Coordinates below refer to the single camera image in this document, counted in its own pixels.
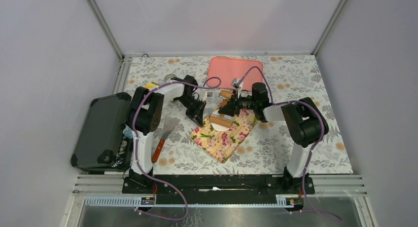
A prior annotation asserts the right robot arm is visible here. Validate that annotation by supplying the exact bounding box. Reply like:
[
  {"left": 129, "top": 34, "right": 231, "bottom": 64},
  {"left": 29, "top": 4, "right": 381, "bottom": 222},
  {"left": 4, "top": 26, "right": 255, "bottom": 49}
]
[{"left": 219, "top": 82, "right": 329, "bottom": 193}]

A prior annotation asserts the white dough ball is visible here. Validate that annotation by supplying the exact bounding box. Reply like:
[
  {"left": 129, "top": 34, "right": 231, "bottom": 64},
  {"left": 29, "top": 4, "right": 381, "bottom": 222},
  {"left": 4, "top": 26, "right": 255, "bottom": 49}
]
[{"left": 209, "top": 114, "right": 233, "bottom": 131}]

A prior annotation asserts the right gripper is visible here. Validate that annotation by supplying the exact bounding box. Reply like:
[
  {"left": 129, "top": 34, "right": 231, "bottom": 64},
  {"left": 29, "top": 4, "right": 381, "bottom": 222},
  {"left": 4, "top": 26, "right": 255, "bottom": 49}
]
[{"left": 218, "top": 91, "right": 257, "bottom": 118}]

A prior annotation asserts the pink plastic tray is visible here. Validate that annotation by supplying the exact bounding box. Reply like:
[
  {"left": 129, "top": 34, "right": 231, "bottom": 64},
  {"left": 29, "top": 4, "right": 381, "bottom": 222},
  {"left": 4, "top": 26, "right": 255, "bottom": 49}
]
[{"left": 208, "top": 57, "right": 263, "bottom": 91}]

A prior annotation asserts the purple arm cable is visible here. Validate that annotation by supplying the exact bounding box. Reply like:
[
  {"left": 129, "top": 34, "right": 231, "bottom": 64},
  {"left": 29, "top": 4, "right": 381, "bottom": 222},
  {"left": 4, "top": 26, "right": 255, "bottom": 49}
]
[
  {"left": 131, "top": 76, "right": 222, "bottom": 222},
  {"left": 238, "top": 66, "right": 344, "bottom": 224}
]

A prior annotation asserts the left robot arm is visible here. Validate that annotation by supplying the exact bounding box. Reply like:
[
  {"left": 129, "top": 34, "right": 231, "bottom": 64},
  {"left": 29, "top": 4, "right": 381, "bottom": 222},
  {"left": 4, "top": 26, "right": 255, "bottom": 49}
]
[{"left": 127, "top": 75, "right": 206, "bottom": 193}]

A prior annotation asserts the wooden double-ended roller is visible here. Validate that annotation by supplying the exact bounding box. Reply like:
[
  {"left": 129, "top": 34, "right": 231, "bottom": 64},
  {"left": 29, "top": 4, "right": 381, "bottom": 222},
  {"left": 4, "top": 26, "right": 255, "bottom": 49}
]
[{"left": 209, "top": 90, "right": 234, "bottom": 131}]

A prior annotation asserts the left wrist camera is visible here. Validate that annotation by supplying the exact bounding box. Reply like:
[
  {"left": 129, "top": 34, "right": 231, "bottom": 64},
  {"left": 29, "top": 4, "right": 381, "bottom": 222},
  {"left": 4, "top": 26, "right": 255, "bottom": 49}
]
[{"left": 199, "top": 90, "right": 213, "bottom": 101}]

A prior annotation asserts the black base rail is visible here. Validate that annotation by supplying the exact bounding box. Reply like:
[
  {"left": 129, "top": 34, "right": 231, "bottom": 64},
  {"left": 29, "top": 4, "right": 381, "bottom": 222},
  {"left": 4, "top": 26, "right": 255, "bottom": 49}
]
[{"left": 122, "top": 174, "right": 302, "bottom": 205}]

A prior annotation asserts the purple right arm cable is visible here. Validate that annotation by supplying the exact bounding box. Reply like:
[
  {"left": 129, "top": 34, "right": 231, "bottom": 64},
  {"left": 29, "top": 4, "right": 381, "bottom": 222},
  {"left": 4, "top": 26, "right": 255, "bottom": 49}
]
[{"left": 238, "top": 66, "right": 344, "bottom": 224}]

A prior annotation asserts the metal scraper red handle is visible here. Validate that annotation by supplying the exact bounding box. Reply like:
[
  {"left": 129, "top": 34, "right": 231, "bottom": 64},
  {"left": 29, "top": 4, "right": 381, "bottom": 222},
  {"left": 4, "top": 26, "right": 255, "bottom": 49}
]
[{"left": 151, "top": 116, "right": 180, "bottom": 163}]

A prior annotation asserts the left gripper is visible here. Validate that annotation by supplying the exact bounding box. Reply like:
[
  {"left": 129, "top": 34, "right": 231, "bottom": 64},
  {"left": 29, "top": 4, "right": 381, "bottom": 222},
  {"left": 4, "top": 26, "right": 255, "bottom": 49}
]
[{"left": 176, "top": 95, "right": 206, "bottom": 127}]

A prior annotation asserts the floral cutting board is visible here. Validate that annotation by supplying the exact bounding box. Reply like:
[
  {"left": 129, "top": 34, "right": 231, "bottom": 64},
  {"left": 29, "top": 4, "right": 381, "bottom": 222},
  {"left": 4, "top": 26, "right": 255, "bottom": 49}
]
[{"left": 190, "top": 110, "right": 258, "bottom": 163}]

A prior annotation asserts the orange green toy block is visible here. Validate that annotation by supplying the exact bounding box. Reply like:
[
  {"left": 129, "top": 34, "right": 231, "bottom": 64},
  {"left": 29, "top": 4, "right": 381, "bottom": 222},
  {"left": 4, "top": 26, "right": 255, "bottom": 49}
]
[{"left": 145, "top": 82, "right": 160, "bottom": 89}]

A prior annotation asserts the black case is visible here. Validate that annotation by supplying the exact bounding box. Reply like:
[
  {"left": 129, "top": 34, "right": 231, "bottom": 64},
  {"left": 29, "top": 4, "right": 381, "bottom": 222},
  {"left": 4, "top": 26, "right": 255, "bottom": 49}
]
[{"left": 70, "top": 92, "right": 132, "bottom": 173}]

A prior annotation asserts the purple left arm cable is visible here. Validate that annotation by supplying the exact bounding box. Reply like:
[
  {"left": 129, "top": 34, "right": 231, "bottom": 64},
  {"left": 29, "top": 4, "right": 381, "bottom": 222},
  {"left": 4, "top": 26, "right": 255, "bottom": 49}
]
[{"left": 131, "top": 76, "right": 222, "bottom": 222}]

